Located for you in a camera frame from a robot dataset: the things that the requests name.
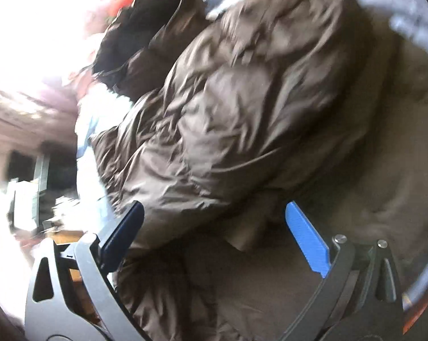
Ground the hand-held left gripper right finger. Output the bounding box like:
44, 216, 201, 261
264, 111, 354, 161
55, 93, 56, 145
281, 202, 404, 341

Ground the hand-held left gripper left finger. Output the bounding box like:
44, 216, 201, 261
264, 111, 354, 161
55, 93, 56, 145
25, 201, 154, 341

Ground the black computer desk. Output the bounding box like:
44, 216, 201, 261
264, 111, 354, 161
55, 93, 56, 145
6, 142, 78, 199

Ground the brown down jacket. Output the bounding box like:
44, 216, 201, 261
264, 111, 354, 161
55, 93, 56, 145
91, 0, 428, 341

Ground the yellow wooden cabinet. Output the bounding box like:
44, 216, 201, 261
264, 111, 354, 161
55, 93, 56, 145
45, 229, 101, 320

